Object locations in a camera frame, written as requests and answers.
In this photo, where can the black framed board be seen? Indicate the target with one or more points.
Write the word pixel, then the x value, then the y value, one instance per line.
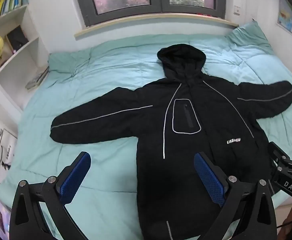
pixel 17 38

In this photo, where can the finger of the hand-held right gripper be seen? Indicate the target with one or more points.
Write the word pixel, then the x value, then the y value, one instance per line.
pixel 277 152

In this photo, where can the white wall socket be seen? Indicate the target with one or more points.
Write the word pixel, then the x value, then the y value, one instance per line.
pixel 237 10

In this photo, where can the white bookshelf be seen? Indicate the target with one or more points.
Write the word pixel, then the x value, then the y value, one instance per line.
pixel 23 55

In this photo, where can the black hooded jacket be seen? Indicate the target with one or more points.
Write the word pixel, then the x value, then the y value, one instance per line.
pixel 186 110

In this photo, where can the beige window sill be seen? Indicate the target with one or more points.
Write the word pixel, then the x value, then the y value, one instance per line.
pixel 156 23

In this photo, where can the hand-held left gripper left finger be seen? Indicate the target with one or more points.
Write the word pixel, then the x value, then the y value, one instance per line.
pixel 73 180

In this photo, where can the teal quilted comforter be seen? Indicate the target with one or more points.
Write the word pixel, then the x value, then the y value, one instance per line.
pixel 105 65

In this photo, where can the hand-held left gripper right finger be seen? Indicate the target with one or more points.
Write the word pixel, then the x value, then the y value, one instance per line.
pixel 209 180

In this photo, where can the line drawing wall poster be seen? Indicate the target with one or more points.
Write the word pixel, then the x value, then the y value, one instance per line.
pixel 3 155

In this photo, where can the stack of bedside books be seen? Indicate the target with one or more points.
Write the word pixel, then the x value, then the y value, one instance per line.
pixel 37 78

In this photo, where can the small colourful picture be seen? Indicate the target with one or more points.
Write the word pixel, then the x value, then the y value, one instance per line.
pixel 1 215

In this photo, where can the teal pillow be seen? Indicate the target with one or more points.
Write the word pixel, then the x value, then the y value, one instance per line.
pixel 249 37

